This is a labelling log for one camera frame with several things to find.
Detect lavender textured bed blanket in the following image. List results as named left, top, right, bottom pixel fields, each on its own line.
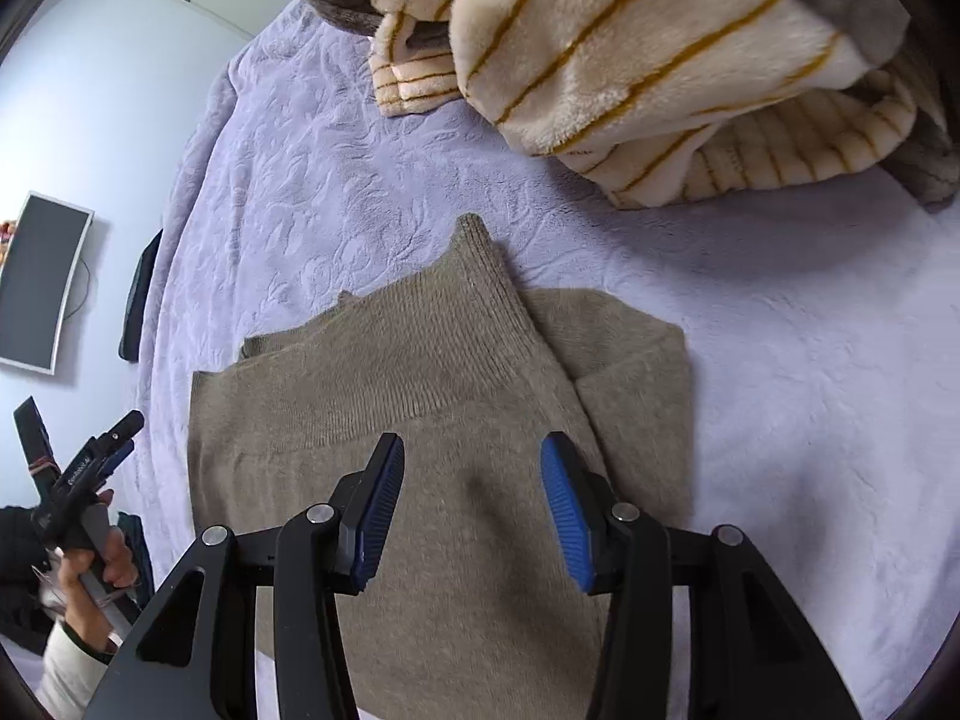
left=132, top=2, right=958, bottom=718

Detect brown knit sweater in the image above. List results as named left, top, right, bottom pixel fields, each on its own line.
left=187, top=215, right=693, bottom=718

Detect curved monitor on wall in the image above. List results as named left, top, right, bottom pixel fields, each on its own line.
left=0, top=193, right=94, bottom=376

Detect cream striped fleece garment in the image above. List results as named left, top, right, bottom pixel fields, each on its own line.
left=308, top=0, right=958, bottom=208

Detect black clothing pile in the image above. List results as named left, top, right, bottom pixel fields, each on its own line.
left=0, top=507, right=65, bottom=655

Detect person's left hand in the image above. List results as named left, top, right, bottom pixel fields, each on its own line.
left=59, top=527, right=139, bottom=653

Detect black bench beside bed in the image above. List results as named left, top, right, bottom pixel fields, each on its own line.
left=119, top=231, right=163, bottom=364

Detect colourful figurines on wall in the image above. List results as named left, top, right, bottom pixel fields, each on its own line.
left=0, top=221, right=18, bottom=266

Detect white sleeved left forearm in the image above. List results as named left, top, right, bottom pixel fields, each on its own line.
left=36, top=621, right=112, bottom=720

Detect dark green hanging garment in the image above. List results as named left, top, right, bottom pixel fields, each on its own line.
left=117, top=512, right=155, bottom=608

